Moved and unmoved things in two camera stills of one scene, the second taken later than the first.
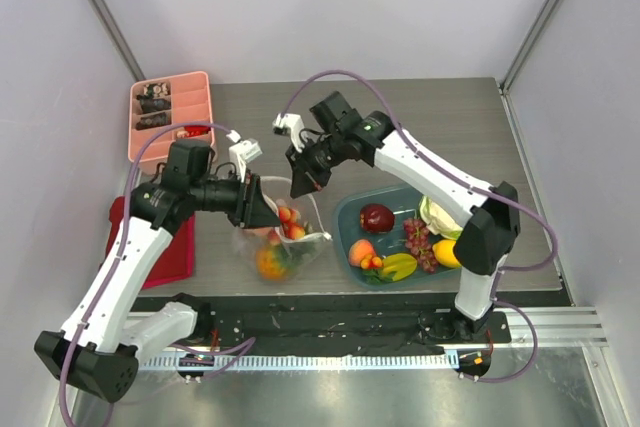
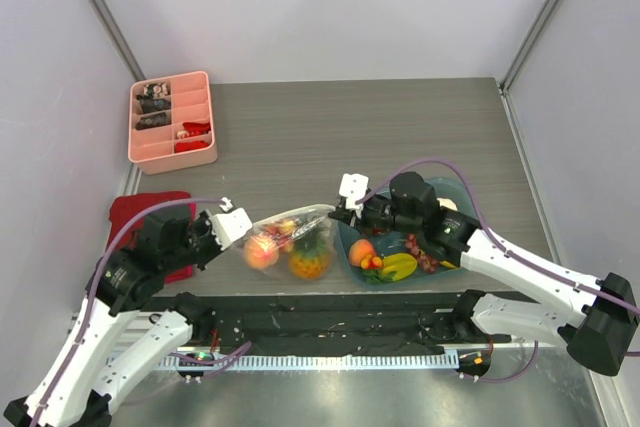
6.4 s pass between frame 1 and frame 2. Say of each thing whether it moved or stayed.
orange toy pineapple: moved
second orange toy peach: stayed
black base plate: stayed
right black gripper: moved
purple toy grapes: stayed
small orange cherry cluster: stayed
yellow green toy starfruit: stayed
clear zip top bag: moved
